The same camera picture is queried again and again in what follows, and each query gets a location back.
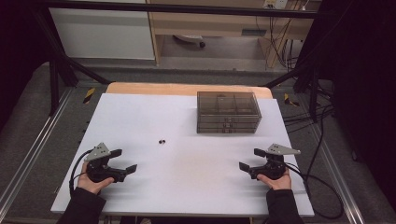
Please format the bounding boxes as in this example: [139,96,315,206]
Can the bundle of hanging cables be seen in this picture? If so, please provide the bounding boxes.
[255,13,301,71]

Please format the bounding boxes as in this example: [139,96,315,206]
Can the office chair base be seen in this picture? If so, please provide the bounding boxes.
[172,34,206,49]

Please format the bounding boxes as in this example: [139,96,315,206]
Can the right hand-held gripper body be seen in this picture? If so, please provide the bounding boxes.
[248,143,302,181]

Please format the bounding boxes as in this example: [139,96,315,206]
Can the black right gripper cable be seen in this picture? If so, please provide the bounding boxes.
[283,161,346,220]

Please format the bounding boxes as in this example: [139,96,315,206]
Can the black floor cables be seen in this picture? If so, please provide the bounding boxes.
[281,102,336,135]

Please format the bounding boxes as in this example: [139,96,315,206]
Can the wooden table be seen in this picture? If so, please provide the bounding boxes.
[106,81,274,100]

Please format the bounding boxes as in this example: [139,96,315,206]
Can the black curtain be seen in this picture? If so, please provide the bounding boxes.
[298,0,396,204]
[0,0,52,133]

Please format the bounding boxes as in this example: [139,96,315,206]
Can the aluminium rail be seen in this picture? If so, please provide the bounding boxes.
[0,88,75,213]
[306,123,366,224]

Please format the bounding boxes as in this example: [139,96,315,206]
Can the smoky clear drawer box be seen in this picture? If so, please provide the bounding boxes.
[196,91,262,134]

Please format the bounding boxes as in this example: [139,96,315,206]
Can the white cabinet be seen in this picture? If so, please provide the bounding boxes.
[49,7,156,61]

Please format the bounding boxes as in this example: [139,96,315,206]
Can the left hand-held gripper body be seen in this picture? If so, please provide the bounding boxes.
[83,142,127,184]

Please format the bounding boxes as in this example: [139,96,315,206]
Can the person's left hand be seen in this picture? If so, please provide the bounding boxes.
[77,161,116,196]

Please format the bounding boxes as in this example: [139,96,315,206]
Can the light wooden desk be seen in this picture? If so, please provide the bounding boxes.
[146,0,322,68]

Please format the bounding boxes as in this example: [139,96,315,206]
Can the person's right hand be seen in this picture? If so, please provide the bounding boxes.
[257,173,292,191]

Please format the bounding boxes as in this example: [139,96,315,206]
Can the yellow black tape strip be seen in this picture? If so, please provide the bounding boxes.
[283,92,300,107]
[82,87,96,105]

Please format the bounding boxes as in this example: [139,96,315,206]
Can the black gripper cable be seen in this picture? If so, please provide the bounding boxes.
[283,161,346,220]
[68,148,95,196]

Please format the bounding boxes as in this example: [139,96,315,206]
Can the black metal frame bar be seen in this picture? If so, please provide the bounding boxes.
[42,0,325,20]

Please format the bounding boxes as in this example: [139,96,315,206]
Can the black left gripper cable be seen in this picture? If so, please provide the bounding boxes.
[68,148,95,196]

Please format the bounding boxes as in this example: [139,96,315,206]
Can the white power strip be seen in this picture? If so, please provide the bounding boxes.
[262,0,290,10]

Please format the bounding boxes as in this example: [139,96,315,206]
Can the black metal stand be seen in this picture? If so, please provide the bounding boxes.
[31,8,112,117]
[263,60,322,123]

